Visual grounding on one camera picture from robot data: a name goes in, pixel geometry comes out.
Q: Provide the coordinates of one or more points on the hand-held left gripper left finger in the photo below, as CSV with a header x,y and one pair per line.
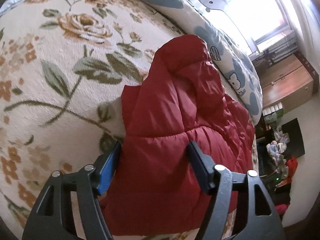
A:
x,y
108,166

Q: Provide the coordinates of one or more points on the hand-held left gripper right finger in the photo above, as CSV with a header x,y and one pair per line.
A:
x,y
200,166

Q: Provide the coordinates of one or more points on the red quilted jacket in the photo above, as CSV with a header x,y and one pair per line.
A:
x,y
170,110

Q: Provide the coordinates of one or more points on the plush toy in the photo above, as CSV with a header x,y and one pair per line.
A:
x,y
275,150

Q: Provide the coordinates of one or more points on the green boxes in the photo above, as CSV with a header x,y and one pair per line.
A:
x,y
273,112

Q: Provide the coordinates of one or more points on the red bag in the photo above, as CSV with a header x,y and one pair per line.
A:
x,y
292,166

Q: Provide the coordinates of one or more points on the floral bed blanket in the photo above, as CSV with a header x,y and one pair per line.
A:
x,y
50,92

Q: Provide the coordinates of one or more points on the black board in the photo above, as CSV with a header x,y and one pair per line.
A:
x,y
295,137

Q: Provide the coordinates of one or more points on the wooden cabinet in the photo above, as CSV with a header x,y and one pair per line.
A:
x,y
287,85

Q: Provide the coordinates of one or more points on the window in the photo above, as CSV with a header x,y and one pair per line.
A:
x,y
255,12

